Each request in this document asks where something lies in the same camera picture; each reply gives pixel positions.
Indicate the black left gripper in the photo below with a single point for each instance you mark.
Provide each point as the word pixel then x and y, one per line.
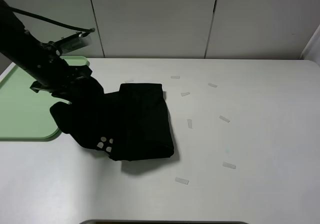
pixel 69 82

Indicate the black short sleeve t-shirt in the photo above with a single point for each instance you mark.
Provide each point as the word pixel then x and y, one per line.
pixel 131 124

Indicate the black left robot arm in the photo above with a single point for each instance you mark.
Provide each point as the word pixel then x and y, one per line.
pixel 19 45

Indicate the light green plastic tray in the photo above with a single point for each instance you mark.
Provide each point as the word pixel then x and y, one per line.
pixel 25 114

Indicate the white tape strip curled centre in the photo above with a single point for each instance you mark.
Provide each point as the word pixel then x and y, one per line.
pixel 183 94

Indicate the white tape strip upright centre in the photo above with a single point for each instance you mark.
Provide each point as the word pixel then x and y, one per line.
pixel 190 123

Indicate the white tape strip far right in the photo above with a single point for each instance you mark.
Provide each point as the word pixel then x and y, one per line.
pixel 212 85

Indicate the white tape strip near centre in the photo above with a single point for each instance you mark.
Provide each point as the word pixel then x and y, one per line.
pixel 182 181

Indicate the white tape strip mid right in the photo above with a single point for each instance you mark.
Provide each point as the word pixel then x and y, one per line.
pixel 224 119

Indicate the white tape strip near right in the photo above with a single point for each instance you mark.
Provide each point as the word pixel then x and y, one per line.
pixel 229 165

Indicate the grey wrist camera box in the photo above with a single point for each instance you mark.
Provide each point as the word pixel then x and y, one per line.
pixel 73 42

